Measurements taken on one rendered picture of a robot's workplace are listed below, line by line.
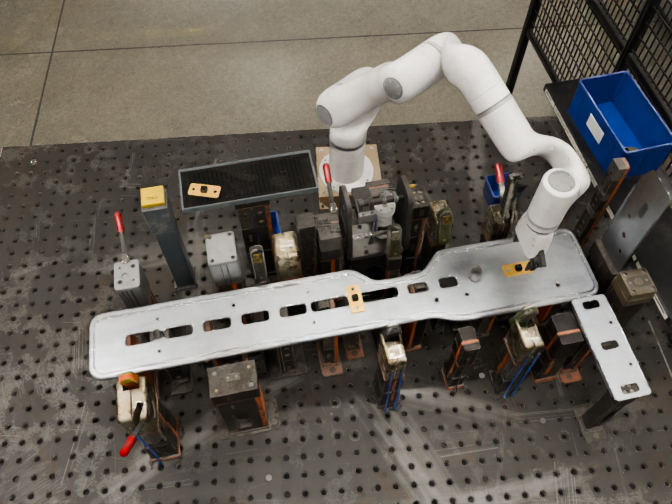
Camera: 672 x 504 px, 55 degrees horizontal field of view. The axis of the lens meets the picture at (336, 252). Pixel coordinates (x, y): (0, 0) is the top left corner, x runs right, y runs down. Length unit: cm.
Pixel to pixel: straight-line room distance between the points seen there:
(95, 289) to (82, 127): 163
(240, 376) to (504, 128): 86
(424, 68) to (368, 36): 242
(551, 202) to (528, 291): 37
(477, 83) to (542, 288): 63
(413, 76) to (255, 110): 208
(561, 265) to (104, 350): 126
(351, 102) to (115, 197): 99
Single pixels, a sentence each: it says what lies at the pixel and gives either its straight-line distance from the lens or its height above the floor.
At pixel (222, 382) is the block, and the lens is 164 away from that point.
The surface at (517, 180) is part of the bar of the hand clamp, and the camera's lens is 176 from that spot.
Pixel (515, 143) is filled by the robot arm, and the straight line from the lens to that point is 152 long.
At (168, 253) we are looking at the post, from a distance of 198.
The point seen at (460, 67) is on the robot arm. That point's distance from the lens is 150.
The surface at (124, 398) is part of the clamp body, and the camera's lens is 164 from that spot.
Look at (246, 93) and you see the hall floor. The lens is 368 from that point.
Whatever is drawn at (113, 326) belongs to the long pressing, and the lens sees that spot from 180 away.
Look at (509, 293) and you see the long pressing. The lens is 181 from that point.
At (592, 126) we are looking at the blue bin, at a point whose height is 110.
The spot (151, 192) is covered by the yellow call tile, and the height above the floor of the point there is 116.
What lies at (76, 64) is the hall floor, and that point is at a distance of 410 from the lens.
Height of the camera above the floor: 254
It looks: 58 degrees down
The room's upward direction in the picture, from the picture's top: straight up
